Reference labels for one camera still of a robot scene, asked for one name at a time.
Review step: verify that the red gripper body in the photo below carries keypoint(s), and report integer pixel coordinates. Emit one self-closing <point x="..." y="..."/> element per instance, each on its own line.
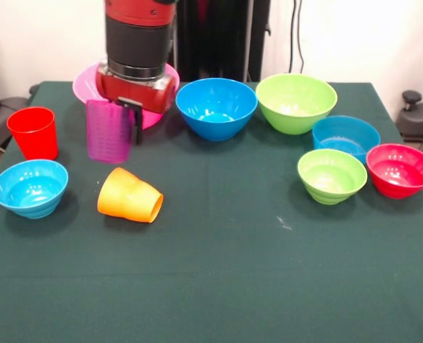
<point x="150" y="96"/>

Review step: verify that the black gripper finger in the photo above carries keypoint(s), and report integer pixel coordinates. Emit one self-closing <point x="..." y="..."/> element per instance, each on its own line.
<point x="137" y="125"/>

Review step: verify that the purple cup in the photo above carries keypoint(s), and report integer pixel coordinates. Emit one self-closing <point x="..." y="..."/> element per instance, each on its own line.
<point x="108" y="135"/>

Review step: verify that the orange cup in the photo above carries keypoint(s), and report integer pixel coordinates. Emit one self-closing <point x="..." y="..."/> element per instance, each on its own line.
<point x="125" y="200"/>

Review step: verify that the small green bowl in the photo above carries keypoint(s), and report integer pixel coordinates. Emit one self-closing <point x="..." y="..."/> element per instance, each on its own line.
<point x="331" y="186"/>

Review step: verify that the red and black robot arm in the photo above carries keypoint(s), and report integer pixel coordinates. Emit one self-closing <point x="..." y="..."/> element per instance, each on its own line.
<point x="136" y="39"/>

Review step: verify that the large blue bowl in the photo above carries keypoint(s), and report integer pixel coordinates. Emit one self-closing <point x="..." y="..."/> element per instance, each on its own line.
<point x="215" y="128"/>

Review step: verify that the red cup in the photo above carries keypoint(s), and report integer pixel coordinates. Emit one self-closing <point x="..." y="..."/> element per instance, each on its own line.
<point x="34" y="143"/>

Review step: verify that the small cyan bowl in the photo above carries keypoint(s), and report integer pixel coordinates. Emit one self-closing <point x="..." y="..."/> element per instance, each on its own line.
<point x="29" y="193"/>

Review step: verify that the black equipment stand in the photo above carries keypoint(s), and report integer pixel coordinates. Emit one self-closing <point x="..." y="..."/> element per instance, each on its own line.
<point x="4" y="118"/>

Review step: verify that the large green bowl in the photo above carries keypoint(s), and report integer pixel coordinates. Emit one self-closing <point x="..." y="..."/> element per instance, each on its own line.
<point x="293" y="121"/>

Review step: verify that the dark green table cloth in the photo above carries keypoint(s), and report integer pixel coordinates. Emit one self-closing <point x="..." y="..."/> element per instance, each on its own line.
<point x="211" y="268"/>

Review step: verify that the translucent blue bowl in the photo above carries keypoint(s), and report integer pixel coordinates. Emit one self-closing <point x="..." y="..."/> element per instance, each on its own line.
<point x="343" y="132"/>

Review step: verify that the small red bowl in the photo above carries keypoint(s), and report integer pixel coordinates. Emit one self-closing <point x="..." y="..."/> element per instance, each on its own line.
<point x="399" y="178"/>

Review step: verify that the black knobbed stand base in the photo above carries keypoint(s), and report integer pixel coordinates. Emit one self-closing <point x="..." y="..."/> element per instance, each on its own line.
<point x="417" y="118"/>

